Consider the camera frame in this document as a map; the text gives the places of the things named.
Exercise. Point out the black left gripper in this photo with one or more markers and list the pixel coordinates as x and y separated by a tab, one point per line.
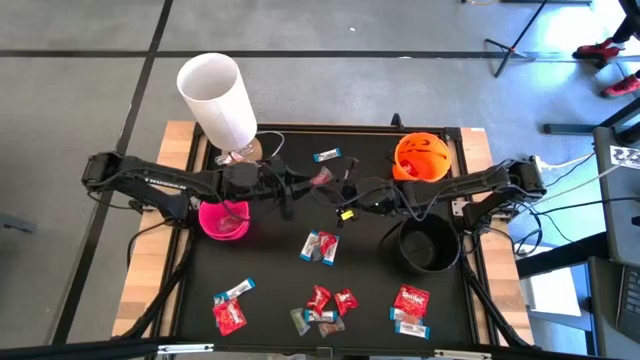
277	182

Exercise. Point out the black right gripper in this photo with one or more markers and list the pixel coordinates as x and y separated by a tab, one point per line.
356	192

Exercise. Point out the clear red gummy packet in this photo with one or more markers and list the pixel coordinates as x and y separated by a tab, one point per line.
229	225
322	176

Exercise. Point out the white blue chocolate bar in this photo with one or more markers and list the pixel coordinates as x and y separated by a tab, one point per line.
327	155
395	313
412	329
332	257
320	316
237	289

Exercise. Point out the candy pair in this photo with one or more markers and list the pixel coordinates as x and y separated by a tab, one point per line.
308	246

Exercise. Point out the black pumpkin bucket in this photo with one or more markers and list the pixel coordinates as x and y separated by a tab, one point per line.
425	250

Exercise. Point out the large red Skittles packet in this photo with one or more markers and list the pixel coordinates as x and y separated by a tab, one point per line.
229	317
411	300

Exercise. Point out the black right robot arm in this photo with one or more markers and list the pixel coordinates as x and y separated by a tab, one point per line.
450	187

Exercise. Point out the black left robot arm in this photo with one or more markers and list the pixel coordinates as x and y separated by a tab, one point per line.
165	180

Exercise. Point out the yellow gripper tag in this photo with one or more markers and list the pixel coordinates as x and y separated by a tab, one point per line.
347	214

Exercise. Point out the clear plastic wrapper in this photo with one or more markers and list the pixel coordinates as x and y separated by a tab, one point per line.
227	158

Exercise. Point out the black table mat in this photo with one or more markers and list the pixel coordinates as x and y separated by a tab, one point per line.
372	280

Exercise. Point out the orange pumpkin bucket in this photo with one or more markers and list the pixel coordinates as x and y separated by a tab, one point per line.
435	165

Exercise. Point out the pink pumpkin bucket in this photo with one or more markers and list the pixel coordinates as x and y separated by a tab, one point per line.
210	232

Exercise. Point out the white shade table lamp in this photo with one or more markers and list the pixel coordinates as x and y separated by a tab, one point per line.
215	95

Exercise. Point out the clear orange gummy packet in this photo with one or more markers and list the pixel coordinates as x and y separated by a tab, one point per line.
331	327

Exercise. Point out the clear green gummy packet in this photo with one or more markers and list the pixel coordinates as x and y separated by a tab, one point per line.
300	321

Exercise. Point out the black tripod stand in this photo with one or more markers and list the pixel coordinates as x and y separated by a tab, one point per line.
509	50

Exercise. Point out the black desk leg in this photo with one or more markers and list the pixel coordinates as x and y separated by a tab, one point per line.
575	129
560	255

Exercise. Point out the grey desk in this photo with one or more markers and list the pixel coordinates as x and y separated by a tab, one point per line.
602	320
615	210

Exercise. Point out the white marker sheet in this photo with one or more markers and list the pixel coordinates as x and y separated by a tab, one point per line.
625	157

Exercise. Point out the person's foot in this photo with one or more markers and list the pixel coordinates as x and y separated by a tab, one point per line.
622	86
597	51

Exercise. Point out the grey chair foot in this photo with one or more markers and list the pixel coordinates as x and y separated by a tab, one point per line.
15	223

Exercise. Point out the dark laptop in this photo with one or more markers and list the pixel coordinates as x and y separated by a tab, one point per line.
631	305

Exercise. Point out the person's leg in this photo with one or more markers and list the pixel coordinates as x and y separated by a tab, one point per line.
631	20

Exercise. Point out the black aluminium rig frame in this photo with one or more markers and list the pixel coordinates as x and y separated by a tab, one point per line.
350	127

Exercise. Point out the black frame clamp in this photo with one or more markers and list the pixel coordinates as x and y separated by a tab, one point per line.
397	121

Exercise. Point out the black table-level camera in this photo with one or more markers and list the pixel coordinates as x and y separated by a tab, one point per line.
324	352

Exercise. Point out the silver metal bracket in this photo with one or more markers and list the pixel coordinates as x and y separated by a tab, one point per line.
185	348
462	354

